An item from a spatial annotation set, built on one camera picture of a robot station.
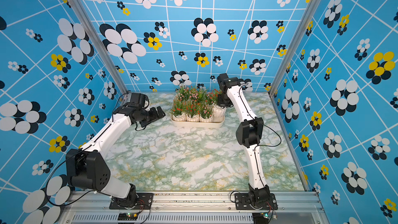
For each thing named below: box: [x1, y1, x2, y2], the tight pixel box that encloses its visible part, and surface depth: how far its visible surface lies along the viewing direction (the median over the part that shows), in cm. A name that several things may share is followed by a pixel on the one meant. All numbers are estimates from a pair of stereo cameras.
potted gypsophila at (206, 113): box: [199, 103, 214, 123], surface depth 98 cm
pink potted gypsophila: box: [188, 86, 208, 104], surface depth 101 cm
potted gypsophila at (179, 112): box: [169, 99, 187, 122], surface depth 98 cm
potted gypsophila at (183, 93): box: [175, 85, 191, 104], surface depth 102 cm
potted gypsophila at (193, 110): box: [185, 100, 201, 122], surface depth 98 cm
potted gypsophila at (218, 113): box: [212, 104, 227, 123], surface depth 94 cm
